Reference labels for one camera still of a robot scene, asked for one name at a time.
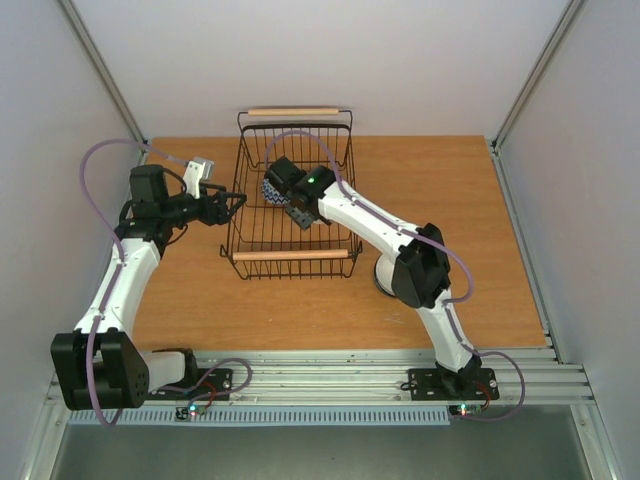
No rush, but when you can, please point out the left circuit board with leds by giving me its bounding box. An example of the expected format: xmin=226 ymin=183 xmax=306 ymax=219
xmin=174 ymin=405 xmax=208 ymax=422

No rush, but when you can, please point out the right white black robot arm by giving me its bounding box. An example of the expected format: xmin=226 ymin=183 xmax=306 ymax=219
xmin=263 ymin=157 xmax=481 ymax=399

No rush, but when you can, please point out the black wire dish rack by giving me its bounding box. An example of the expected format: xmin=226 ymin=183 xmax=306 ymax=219
xmin=220 ymin=108 xmax=362 ymax=280

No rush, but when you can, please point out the right circuit board with leds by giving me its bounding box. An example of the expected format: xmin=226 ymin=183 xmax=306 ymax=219
xmin=449 ymin=403 xmax=486 ymax=417

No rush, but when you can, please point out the white bowl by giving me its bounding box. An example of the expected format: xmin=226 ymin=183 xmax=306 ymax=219
xmin=373 ymin=255 xmax=396 ymax=298

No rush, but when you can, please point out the grey slotted cable duct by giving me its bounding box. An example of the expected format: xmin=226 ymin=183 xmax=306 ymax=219
xmin=65 ymin=405 xmax=451 ymax=427

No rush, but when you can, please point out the circuit board with leds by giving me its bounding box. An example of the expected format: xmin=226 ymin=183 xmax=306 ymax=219
xmin=449 ymin=403 xmax=486 ymax=417
xmin=174 ymin=405 xmax=208 ymax=422

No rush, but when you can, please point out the aluminium rail frame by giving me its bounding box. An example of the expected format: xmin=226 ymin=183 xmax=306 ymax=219
xmin=193 ymin=348 xmax=594 ymax=405

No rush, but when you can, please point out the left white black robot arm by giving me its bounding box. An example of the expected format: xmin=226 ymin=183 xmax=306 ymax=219
xmin=50 ymin=160 xmax=247 ymax=412

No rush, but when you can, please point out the right aluminium corner post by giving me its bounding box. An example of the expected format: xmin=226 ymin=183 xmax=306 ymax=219
xmin=491 ymin=0 xmax=587 ymax=151

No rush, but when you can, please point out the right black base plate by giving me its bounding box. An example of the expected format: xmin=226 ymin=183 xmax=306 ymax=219
xmin=401 ymin=368 xmax=500 ymax=401

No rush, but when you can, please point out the left aluminium corner post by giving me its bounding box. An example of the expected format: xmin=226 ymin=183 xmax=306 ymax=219
xmin=54 ymin=0 xmax=146 ymax=143

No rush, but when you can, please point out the aluminium corner post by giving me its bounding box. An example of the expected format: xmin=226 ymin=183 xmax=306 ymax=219
xmin=491 ymin=0 xmax=587 ymax=151
xmin=54 ymin=0 xmax=146 ymax=143

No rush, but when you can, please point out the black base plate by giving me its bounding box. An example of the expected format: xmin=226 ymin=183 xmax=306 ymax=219
xmin=401 ymin=368 xmax=500 ymax=401
xmin=147 ymin=368 xmax=234 ymax=401

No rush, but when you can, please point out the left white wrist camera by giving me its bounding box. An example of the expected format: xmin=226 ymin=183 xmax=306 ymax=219
xmin=182 ymin=157 xmax=214 ymax=199

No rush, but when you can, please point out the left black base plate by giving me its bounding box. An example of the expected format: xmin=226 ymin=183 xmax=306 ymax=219
xmin=147 ymin=368 xmax=234 ymax=401

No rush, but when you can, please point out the red patterned bowl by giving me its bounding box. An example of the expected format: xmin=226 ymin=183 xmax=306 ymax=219
xmin=261 ymin=178 xmax=289 ymax=207

